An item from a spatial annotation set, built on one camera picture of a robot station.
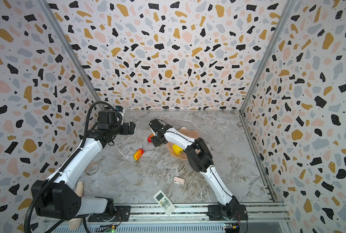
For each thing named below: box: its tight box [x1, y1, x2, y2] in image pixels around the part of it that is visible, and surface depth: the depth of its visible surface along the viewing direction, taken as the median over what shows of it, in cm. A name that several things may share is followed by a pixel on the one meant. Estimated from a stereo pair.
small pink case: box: [173, 176, 186, 185], surface depth 85 cm
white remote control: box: [153, 189, 176, 217], surface depth 78 cm
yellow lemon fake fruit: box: [172, 144, 184, 155], surface depth 94 cm
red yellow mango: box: [133, 148, 145, 161], surface depth 95 cm
